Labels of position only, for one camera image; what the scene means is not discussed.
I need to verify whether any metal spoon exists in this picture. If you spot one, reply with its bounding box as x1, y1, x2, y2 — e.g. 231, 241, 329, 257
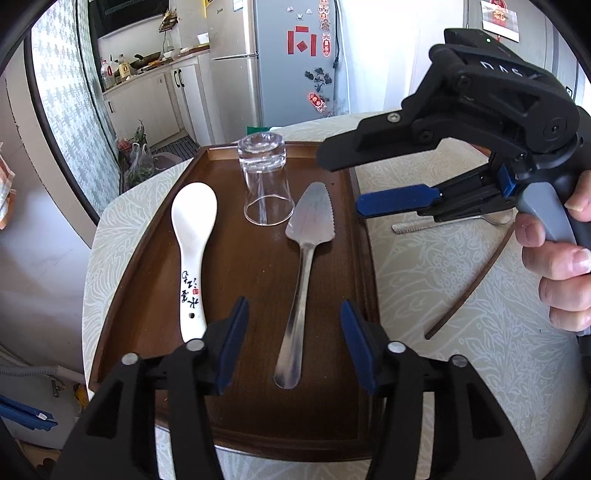
392, 210, 514, 235

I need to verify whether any metal cake server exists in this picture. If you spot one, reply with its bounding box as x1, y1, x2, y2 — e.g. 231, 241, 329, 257
273, 182, 335, 390

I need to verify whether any white kitchen cabinet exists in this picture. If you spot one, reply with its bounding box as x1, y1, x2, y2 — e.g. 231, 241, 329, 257
103, 47, 223, 147

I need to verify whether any person's right hand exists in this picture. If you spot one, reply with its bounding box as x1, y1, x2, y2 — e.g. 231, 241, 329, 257
514, 170, 591, 332

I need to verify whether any brown chopstick gold tip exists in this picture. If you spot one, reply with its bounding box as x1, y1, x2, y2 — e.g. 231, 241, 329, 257
424, 220, 515, 341

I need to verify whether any dark wooden tray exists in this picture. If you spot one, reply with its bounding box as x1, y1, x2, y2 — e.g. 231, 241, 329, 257
90, 142, 380, 462

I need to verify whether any clear drinking glass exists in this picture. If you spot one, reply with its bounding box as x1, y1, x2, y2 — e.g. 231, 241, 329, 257
238, 131, 294, 226

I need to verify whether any silver refrigerator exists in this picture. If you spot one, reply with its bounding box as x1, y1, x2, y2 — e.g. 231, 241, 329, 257
205, 1, 341, 143

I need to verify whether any white ceramic spoon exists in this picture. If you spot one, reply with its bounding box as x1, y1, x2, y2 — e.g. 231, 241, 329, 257
171, 182, 217, 342

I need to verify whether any wall calendar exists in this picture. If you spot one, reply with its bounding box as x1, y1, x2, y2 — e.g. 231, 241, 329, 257
481, 0, 520, 42

